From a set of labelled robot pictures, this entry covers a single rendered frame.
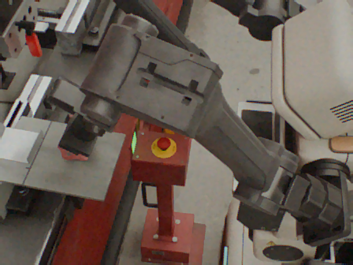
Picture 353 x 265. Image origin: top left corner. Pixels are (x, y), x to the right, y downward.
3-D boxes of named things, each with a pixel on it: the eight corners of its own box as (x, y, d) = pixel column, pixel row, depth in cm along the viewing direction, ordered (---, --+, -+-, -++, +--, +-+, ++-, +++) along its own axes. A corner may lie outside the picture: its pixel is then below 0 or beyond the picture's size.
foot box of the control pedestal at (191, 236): (201, 269, 198) (202, 258, 188) (141, 261, 200) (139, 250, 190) (206, 225, 210) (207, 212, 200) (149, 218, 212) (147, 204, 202)
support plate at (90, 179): (103, 202, 105) (103, 199, 104) (-10, 180, 108) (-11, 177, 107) (126, 136, 115) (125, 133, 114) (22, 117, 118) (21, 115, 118)
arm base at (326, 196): (351, 235, 77) (345, 171, 84) (317, 217, 74) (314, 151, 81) (309, 248, 83) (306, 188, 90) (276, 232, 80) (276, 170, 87)
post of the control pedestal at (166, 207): (172, 237, 194) (171, 165, 150) (159, 235, 194) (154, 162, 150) (174, 224, 197) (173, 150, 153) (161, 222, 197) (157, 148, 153)
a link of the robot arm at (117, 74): (171, 136, 42) (217, 36, 43) (62, 95, 49) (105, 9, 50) (281, 219, 81) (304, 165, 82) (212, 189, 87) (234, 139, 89)
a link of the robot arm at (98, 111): (124, 126, 48) (169, 31, 50) (71, 101, 48) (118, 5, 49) (105, 143, 91) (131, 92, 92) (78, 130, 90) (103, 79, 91)
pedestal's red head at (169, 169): (184, 187, 145) (186, 154, 130) (132, 181, 146) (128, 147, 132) (192, 133, 156) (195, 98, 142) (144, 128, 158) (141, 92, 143)
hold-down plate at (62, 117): (28, 217, 116) (25, 211, 113) (7, 213, 116) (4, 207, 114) (71, 119, 133) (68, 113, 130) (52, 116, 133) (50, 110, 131)
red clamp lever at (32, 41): (42, 59, 108) (31, 25, 100) (24, 57, 108) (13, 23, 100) (45, 54, 109) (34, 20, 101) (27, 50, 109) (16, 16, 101)
